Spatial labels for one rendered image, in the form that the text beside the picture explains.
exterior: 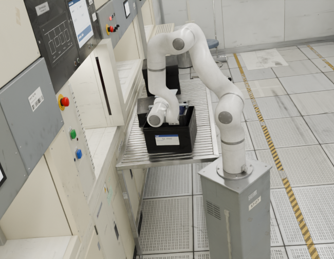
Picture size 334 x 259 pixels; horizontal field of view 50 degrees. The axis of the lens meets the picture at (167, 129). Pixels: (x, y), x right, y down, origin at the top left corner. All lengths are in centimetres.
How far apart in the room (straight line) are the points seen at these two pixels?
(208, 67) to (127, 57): 208
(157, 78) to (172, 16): 450
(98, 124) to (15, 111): 122
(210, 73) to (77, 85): 93
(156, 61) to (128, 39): 190
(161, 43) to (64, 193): 78
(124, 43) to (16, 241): 241
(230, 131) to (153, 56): 51
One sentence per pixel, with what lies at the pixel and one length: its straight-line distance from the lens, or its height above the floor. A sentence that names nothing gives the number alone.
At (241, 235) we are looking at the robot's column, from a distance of 198.
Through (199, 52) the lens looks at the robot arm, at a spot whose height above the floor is 140.
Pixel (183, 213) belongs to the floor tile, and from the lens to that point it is 285.
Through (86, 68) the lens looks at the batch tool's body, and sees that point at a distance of 220.
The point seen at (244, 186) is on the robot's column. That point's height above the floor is 76.
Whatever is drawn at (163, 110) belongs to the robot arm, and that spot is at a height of 110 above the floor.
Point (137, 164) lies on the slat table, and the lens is 208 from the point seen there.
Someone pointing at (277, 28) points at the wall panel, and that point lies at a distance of 643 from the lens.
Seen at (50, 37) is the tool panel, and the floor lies 160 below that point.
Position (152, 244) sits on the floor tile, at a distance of 265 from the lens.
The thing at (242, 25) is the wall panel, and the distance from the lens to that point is 631.
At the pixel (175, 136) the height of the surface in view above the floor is 87.
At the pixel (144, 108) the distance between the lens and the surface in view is 251.
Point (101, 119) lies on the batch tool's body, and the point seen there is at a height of 92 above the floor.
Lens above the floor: 187
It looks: 28 degrees down
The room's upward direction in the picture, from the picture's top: 9 degrees counter-clockwise
